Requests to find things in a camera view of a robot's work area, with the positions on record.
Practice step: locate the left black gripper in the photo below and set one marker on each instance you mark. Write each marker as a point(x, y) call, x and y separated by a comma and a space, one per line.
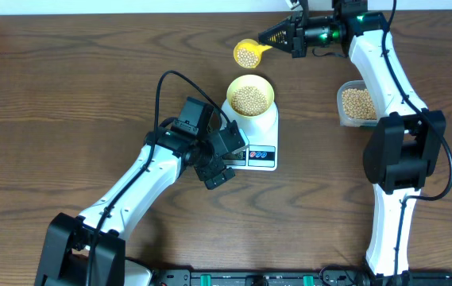
point(206, 173)

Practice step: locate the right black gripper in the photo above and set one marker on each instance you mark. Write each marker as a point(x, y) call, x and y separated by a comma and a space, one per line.
point(294, 30)

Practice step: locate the yellow measuring scoop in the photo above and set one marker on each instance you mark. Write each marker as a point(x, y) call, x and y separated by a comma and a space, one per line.
point(251, 45)

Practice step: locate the pale yellow bowl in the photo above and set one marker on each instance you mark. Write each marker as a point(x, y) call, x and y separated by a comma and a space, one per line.
point(251, 80)

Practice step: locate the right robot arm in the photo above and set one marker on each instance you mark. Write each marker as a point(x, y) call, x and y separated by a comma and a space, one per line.
point(404, 146)

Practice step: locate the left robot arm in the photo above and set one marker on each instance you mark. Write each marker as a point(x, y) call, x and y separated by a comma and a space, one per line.
point(90, 249)

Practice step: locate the soybeans in scoop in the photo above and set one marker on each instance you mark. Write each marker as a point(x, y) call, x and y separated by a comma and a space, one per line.
point(247, 58)

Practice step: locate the white digital kitchen scale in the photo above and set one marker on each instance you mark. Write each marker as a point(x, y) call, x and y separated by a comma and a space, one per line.
point(262, 131)

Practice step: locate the soybeans in bowl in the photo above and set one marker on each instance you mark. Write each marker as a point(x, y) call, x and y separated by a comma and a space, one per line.
point(249, 101)

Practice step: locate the soybeans in container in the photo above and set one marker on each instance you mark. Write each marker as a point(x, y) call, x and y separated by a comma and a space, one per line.
point(358, 104)

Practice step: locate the clear plastic container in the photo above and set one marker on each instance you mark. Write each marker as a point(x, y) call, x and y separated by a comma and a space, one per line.
point(346, 120)

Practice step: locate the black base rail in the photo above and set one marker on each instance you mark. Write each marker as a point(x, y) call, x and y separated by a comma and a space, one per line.
point(333, 276)

